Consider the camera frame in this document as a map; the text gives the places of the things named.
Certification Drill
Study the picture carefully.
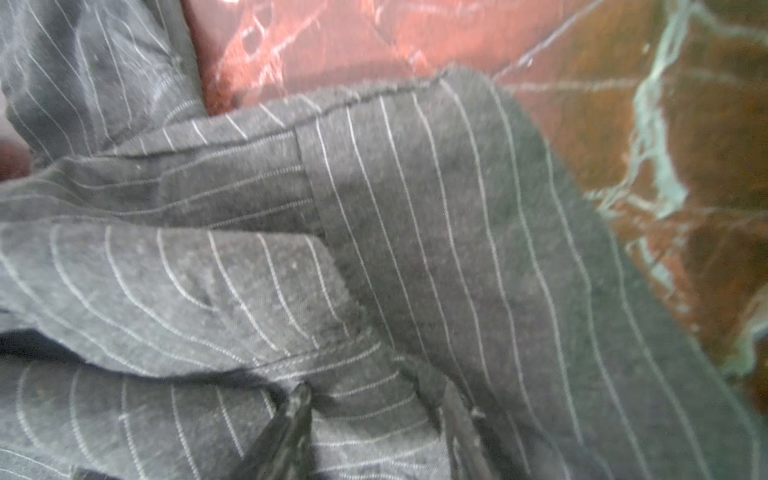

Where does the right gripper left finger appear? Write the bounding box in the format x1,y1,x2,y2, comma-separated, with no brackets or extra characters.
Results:
228,383,312,480

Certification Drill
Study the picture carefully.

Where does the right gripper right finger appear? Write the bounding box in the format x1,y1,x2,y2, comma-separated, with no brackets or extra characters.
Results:
439,382,498,479

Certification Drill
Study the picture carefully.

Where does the dark grey striped shirt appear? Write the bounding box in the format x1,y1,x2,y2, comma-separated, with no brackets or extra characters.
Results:
1,1,767,479

